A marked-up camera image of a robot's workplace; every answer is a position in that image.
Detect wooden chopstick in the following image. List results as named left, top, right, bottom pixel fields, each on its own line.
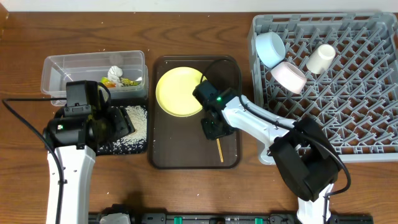
left=216, top=138, right=224, bottom=163

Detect green orange snack wrapper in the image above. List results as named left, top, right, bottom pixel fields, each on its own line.
left=101, top=77, right=141, bottom=88

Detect white tissue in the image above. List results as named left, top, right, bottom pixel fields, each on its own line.
left=108, top=65, right=123, bottom=87

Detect yellow plate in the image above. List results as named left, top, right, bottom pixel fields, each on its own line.
left=155, top=67, right=202, bottom=117

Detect blue bowl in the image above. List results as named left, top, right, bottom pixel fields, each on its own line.
left=255, top=32, right=286, bottom=68

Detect pale green cup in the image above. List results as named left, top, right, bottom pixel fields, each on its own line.
left=306, top=44, right=336, bottom=74

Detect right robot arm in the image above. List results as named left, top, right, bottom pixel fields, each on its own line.
left=193, top=85, right=347, bottom=223

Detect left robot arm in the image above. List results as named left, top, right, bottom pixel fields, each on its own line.
left=45, top=107, right=135, bottom=223

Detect grey dishwasher rack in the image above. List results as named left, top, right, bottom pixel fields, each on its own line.
left=248, top=12, right=397, bottom=163

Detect black plastic tray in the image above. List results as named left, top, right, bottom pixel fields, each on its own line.
left=54, top=99, right=149, bottom=156

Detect brown serving tray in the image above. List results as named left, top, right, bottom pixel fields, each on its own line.
left=148, top=55, right=242, bottom=169

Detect clear plastic bin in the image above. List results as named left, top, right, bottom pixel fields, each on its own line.
left=41, top=50, right=149, bottom=105

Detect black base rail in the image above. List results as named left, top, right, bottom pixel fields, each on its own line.
left=88, top=203, right=374, bottom=224

